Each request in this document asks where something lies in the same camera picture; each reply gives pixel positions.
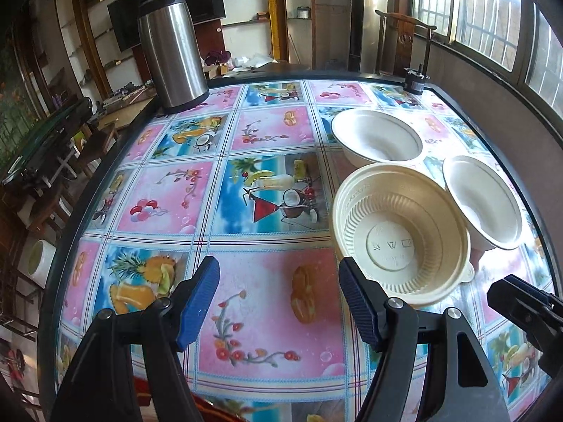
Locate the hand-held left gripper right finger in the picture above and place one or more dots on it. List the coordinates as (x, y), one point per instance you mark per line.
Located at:
(354, 299)

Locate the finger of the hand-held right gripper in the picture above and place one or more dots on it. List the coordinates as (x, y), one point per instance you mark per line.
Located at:
(536, 290)
(514, 305)

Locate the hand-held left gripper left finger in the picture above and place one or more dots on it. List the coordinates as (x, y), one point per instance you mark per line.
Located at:
(198, 303)

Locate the plain white bowl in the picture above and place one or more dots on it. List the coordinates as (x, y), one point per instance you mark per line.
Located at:
(378, 136)
(484, 202)

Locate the printed fruit tablecloth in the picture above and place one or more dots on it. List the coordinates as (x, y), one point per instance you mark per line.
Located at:
(264, 272)

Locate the white plastic tub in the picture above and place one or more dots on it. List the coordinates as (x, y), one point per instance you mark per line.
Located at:
(42, 263)

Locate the low wooden table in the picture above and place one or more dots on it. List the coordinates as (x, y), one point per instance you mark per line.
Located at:
(127, 103)

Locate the green mahjong table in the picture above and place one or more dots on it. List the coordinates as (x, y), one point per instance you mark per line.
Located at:
(44, 140)

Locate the small black device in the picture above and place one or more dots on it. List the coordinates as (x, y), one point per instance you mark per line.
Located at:
(415, 83)

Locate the white plastic bag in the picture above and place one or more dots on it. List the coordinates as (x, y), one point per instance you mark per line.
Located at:
(255, 62)

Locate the stainless steel thermos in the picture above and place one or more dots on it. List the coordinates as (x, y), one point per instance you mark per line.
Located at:
(171, 52)

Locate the wooden chair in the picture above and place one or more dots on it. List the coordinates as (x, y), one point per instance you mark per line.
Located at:
(404, 39)

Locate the barred window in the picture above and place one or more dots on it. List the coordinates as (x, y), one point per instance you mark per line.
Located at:
(484, 9)

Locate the small metal tin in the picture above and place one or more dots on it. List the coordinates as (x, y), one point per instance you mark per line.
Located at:
(304, 13)

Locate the black television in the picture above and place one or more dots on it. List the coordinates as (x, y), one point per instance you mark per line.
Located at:
(125, 22)

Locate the floral wall painting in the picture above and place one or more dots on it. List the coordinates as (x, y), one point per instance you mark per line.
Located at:
(17, 110)

